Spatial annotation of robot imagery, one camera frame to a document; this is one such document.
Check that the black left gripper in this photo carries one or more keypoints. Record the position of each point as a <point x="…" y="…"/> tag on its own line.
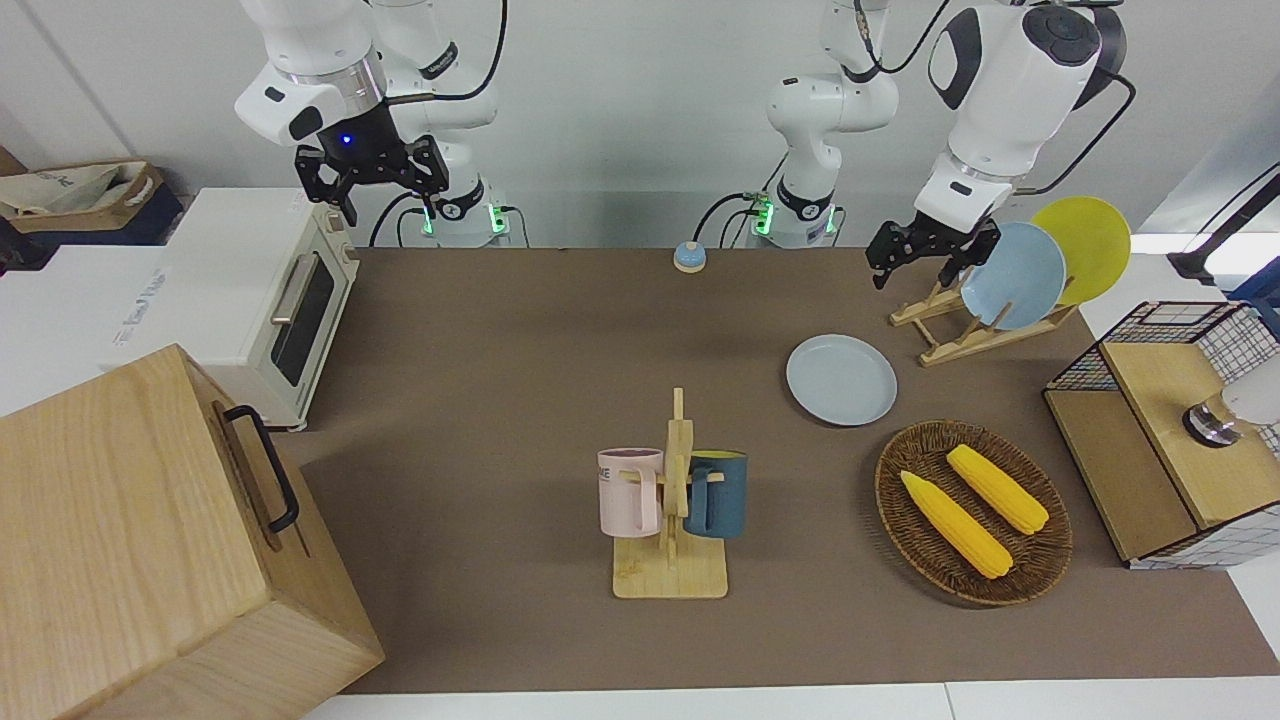
<point x="945" y="240"/>

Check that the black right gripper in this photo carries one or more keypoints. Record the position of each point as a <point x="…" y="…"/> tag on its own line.
<point x="365" y="140"/>

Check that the gray plate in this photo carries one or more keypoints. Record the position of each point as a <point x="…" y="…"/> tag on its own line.
<point x="840" y="380"/>

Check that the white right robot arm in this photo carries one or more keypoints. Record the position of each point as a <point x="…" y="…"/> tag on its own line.
<point x="320" y="40"/>

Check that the light blue plate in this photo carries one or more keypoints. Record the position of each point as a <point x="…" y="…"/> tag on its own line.
<point x="1015" y="275"/>

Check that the wooden plate rack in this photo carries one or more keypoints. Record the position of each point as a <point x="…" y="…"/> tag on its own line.
<point x="945" y="350"/>

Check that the yellow plate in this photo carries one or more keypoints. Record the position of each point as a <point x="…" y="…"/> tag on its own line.
<point x="1090" y="240"/>

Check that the white toaster oven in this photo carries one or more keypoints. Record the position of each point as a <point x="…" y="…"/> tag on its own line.
<point x="230" y="290"/>

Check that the dark blue storage bin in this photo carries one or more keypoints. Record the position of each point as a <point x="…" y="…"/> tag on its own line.
<point x="150" y="225"/>

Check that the blue service bell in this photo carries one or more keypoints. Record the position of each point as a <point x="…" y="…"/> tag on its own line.
<point x="689" y="258"/>

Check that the yellow corn cob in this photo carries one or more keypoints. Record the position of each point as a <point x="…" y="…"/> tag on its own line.
<point x="1000" y="490"/>
<point x="955" y="525"/>

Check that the brown table mat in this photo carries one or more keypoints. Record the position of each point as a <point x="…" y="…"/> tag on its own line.
<point x="500" y="400"/>

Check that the wooden shelf insert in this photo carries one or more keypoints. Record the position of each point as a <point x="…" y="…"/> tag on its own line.
<point x="1160" y="420"/>

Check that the brown wicker basket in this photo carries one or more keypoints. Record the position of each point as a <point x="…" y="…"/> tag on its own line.
<point x="925" y="555"/>

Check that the dark blue mug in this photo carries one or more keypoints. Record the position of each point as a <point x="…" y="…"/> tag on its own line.
<point x="725" y="495"/>

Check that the white cylindrical bottle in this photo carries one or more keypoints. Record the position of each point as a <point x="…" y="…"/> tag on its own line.
<point x="1255" y="395"/>

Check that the pink mug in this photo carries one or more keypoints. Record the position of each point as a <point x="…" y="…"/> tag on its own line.
<point x="625" y="495"/>

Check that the wooden mug tree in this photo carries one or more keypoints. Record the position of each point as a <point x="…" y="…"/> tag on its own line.
<point x="670" y="575"/>

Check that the large wooden box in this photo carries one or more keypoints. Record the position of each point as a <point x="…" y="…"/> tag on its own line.
<point x="120" y="520"/>

